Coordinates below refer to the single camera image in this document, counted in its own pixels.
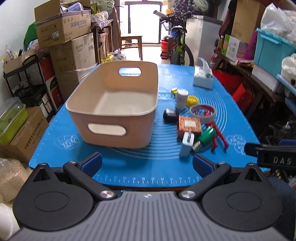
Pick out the green cylinder bottle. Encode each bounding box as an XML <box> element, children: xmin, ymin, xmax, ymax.
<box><xmin>192</xmin><ymin>126</ymin><xmax>216</xmax><ymax>152</ymax></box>

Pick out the red ultraman figure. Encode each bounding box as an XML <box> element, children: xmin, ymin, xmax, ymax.
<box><xmin>205</xmin><ymin>120</ymin><xmax>229</xmax><ymax>152</ymax></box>

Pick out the white power adapter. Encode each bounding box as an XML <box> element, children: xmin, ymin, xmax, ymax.
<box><xmin>179</xmin><ymin>132</ymin><xmax>195</xmax><ymax>157</ymax></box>

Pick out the brown patterned small box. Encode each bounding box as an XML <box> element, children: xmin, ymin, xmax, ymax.
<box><xmin>177</xmin><ymin>115</ymin><xmax>202</xmax><ymax>138</ymax></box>

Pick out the tape roll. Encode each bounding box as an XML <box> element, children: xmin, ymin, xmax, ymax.
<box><xmin>189</xmin><ymin>104</ymin><xmax>216</xmax><ymax>123</ymax></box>

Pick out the black earbuds case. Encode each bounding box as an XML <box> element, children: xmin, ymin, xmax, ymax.
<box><xmin>163</xmin><ymin>108</ymin><xmax>179</xmax><ymax>123</ymax></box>

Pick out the beige plastic storage bin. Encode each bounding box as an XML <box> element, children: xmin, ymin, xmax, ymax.
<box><xmin>66</xmin><ymin>61</ymin><xmax>159</xmax><ymax>149</ymax></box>

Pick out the white cylinder jar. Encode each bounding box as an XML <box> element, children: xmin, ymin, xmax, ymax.
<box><xmin>176</xmin><ymin>88</ymin><xmax>189</xmax><ymax>110</ymax></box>

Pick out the blue silicone table mat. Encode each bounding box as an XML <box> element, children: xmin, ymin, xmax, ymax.
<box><xmin>29</xmin><ymin>64</ymin><xmax>258</xmax><ymax>188</ymax></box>

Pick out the floor cardboard box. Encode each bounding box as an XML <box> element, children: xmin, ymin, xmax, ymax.
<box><xmin>1</xmin><ymin>106</ymin><xmax>48</xmax><ymax>164</ymax></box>

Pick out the bag of grain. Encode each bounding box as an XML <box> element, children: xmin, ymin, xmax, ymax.
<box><xmin>1</xmin><ymin>158</ymin><xmax>29</xmax><ymax>202</ymax></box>

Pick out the yellow plastic cap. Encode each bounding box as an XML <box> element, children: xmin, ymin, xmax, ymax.
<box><xmin>186</xmin><ymin>95</ymin><xmax>199</xmax><ymax>108</ymax></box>

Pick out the green clear-lid container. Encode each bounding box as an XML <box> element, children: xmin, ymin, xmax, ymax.
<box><xmin>0</xmin><ymin>97</ymin><xmax>28</xmax><ymax>145</ymax></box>

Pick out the green lid white container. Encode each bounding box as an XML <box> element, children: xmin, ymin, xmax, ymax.
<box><xmin>0</xmin><ymin>203</ymin><xmax>20</xmax><ymax>240</ymax></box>

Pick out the wrapped lower cardboard box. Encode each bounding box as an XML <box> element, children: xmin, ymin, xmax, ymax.
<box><xmin>56</xmin><ymin>65</ymin><xmax>96</xmax><ymax>101</ymax></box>

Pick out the white tissue box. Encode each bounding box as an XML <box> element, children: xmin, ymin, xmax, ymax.
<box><xmin>193</xmin><ymin>57</ymin><xmax>213</xmax><ymax>90</ymax></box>

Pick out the black metal shelf rack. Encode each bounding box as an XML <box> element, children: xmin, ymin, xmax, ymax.
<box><xmin>3</xmin><ymin>54</ymin><xmax>56</xmax><ymax>121</ymax></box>

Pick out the teal plastic storage crate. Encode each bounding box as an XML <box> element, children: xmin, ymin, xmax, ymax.
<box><xmin>254</xmin><ymin>28</ymin><xmax>295</xmax><ymax>78</ymax></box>

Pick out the yellow oil jug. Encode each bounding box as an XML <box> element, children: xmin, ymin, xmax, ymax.
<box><xmin>101</xmin><ymin>53</ymin><xmax>115</xmax><ymax>63</ymax></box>

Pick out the middle cardboard box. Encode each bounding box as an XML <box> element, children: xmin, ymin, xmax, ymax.
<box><xmin>49</xmin><ymin>33</ymin><xmax>96</xmax><ymax>74</ymax></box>

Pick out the green white carton box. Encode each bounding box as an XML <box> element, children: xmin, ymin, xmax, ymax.
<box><xmin>222</xmin><ymin>34</ymin><xmax>240</xmax><ymax>62</ymax></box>

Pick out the red bucket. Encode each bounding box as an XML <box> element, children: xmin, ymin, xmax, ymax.
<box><xmin>160</xmin><ymin>40</ymin><xmax>170</xmax><ymax>60</ymax></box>

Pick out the wooden chair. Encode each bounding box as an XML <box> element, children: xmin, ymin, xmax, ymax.
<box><xmin>113</xmin><ymin>7</ymin><xmax>143</xmax><ymax>60</ymax></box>

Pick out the white freezer cabinet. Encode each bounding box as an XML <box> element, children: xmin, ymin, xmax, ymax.
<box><xmin>186</xmin><ymin>16</ymin><xmax>222</xmax><ymax>66</ymax></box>

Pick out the top cardboard box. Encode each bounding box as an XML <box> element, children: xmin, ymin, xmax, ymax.
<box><xmin>34</xmin><ymin>1</ymin><xmax>91</xmax><ymax>49</ymax></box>

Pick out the green black bicycle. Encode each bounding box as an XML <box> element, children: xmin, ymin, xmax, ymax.
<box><xmin>153</xmin><ymin>10</ymin><xmax>194</xmax><ymax>66</ymax></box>

